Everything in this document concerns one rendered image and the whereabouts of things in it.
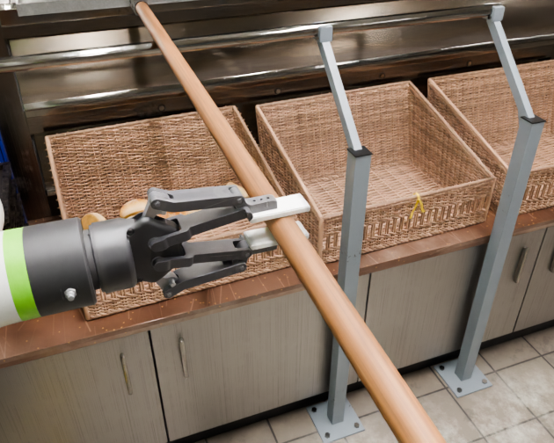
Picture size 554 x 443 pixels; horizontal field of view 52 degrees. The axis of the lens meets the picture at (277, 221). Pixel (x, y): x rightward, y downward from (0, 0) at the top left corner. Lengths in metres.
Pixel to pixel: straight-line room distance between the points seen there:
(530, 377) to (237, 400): 1.02
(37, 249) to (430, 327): 1.47
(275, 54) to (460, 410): 1.26
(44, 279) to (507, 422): 1.68
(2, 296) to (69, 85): 1.13
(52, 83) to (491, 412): 1.64
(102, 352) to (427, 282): 0.92
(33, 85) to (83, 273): 1.12
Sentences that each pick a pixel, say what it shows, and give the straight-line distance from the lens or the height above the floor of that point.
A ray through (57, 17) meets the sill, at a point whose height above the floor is 1.15.
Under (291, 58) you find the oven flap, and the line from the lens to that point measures 1.78.
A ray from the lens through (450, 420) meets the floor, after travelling 1.99.
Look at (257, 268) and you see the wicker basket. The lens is 1.49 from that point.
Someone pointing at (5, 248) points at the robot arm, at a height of 1.22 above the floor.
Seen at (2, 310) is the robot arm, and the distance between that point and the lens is 0.60.
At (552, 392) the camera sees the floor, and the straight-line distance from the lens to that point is 2.18.
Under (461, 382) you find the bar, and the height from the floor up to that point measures 0.01.
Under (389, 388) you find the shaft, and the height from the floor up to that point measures 1.18.
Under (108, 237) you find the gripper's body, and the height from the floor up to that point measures 1.21.
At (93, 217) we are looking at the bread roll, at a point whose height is 0.65.
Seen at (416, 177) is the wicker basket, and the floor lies 0.59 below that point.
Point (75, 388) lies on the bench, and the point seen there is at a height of 0.42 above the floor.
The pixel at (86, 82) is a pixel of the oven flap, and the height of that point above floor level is 0.98.
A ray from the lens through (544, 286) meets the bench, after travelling 2.11.
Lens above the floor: 1.54
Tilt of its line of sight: 35 degrees down
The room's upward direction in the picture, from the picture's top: straight up
